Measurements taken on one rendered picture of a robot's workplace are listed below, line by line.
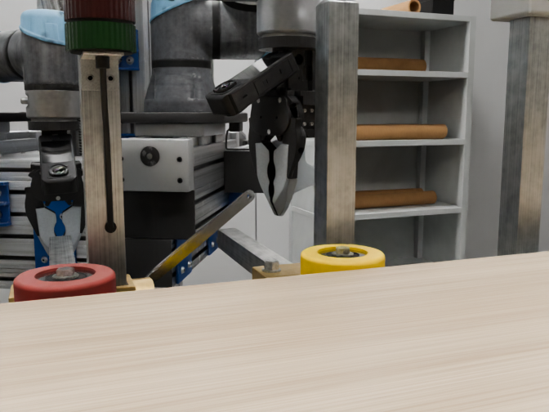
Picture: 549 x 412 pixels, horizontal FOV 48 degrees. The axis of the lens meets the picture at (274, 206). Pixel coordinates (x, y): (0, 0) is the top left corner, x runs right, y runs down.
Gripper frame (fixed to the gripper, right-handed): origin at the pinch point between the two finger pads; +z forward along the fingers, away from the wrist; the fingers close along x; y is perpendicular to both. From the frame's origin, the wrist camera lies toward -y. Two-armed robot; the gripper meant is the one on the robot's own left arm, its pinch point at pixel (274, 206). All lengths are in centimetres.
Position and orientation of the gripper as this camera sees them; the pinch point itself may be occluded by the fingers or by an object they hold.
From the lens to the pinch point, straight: 75.5
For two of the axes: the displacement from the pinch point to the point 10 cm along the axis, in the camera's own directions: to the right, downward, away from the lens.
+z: 0.0, 9.9, 1.5
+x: -6.4, -1.1, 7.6
